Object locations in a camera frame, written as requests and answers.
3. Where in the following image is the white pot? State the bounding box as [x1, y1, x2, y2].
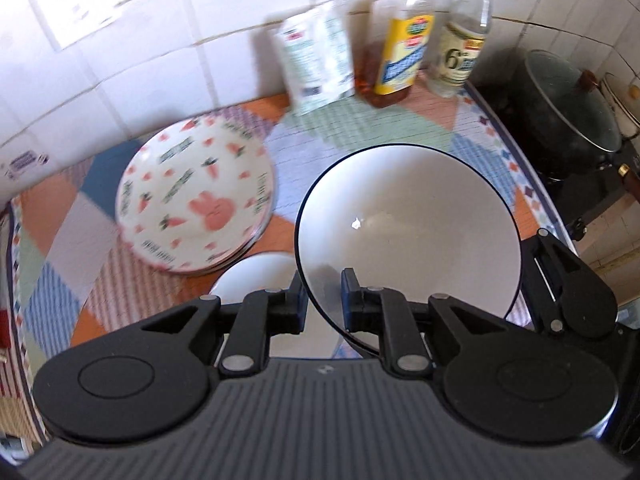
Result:
[601, 72, 640, 139]

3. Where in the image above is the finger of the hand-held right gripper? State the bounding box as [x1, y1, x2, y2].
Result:
[521, 227, 584, 332]

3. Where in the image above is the bottle with brown liquid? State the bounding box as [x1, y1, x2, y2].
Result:
[353, 0, 416, 109]

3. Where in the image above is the white rabbit carrot plate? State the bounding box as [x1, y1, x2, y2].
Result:
[115, 115, 276, 275]

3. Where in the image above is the black gas stove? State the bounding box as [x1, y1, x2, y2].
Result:
[542, 152, 640, 243]

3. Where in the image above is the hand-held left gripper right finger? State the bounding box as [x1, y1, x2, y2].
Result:
[340, 268, 508, 376]

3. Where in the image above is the white green seasoning bag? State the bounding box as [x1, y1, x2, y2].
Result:
[274, 0, 357, 117]

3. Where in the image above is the colourful patchwork mat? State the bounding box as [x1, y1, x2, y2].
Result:
[0, 80, 576, 436]

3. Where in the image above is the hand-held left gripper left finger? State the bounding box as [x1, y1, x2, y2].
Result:
[141, 271, 308, 376]

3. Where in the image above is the white bowl with dark rim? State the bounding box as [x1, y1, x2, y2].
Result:
[294, 144, 522, 357]
[207, 252, 351, 359]

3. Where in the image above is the white wall socket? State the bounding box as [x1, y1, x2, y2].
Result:
[29, 0, 122, 52]

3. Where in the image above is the wall sticker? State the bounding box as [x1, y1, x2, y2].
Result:
[4, 149, 52, 180]

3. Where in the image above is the yellow label clear bottle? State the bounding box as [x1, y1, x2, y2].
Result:
[372, 0, 437, 98]

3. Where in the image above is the black pot with glass lid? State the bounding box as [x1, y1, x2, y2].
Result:
[507, 49, 627, 182]

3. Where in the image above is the yellow cap clear bottle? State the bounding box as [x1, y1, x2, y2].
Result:
[427, 0, 502, 99]

